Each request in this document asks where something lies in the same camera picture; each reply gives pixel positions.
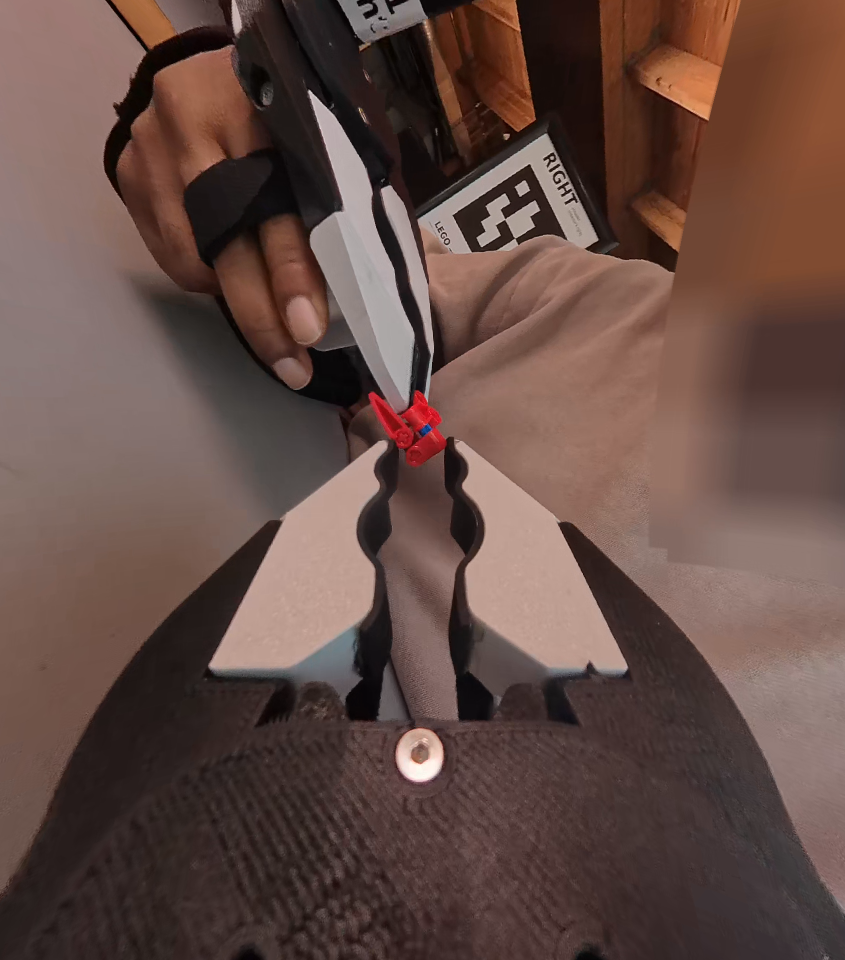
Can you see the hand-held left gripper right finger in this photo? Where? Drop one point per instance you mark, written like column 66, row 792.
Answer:
column 542, row 600

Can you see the black framed marker sign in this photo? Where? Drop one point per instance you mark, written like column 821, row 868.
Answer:
column 520, row 202

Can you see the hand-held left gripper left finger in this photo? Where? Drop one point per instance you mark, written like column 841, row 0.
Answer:
column 295, row 600

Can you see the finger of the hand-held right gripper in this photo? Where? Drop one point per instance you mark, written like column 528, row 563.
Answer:
column 362, row 285
column 413, row 285

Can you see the red pointed brick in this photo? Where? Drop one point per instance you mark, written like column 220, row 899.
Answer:
column 389, row 420

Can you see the person's right hand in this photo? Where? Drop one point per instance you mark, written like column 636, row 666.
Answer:
column 167, row 135

